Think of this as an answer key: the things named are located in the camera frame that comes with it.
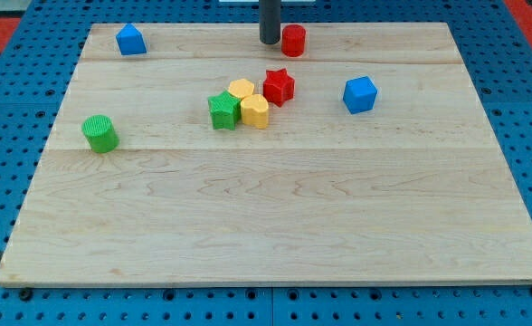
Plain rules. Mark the blue pentagon block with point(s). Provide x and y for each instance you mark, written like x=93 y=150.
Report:
x=130 y=41

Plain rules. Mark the green star block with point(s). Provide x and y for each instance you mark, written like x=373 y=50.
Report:
x=225 y=110

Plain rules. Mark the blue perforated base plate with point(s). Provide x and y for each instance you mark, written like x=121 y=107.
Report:
x=37 y=64

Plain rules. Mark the yellow heart block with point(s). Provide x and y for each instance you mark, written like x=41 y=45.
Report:
x=255 y=111

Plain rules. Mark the yellow hexagon block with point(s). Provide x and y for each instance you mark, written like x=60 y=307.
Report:
x=241 y=88

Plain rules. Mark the red star block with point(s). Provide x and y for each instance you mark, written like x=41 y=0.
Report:
x=278 y=87

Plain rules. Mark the green cylinder block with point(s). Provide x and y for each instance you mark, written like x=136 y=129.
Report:
x=99 y=131

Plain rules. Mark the light wooden board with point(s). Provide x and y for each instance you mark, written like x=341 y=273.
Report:
x=415 y=192

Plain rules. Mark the red cylinder block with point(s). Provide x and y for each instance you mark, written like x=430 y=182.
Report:
x=293 y=40

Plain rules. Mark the blue cube block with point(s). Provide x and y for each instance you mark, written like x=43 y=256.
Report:
x=359 y=95

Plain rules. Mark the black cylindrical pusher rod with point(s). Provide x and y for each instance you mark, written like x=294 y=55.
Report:
x=269 y=21

